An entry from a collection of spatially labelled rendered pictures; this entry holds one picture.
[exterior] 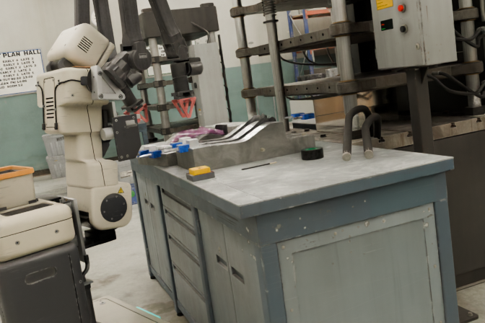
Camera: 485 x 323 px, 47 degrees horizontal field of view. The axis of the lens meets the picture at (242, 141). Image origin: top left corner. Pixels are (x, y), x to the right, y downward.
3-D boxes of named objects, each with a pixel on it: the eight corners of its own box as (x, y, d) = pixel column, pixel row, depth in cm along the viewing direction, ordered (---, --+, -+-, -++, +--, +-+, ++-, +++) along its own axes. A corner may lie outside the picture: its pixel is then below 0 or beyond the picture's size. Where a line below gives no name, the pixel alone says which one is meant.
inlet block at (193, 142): (166, 159, 207) (164, 145, 206) (163, 158, 211) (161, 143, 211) (200, 153, 211) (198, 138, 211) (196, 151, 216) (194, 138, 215)
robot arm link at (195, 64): (164, 46, 209) (178, 45, 203) (188, 43, 217) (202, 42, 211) (167, 78, 212) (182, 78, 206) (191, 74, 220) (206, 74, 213)
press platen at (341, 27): (346, 67, 232) (340, 20, 230) (237, 80, 353) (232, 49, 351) (499, 45, 261) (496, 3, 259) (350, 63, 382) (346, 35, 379)
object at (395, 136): (353, 156, 238) (351, 140, 237) (242, 139, 359) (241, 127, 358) (504, 125, 267) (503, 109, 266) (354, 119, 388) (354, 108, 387)
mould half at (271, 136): (195, 173, 205) (190, 136, 204) (177, 166, 229) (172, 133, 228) (315, 149, 222) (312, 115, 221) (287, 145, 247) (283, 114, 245)
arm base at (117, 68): (90, 73, 191) (107, 69, 182) (105, 57, 195) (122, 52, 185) (107, 91, 195) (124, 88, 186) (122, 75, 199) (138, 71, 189)
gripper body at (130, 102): (133, 103, 249) (124, 89, 246) (144, 102, 241) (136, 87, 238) (122, 111, 245) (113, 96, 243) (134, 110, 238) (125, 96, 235)
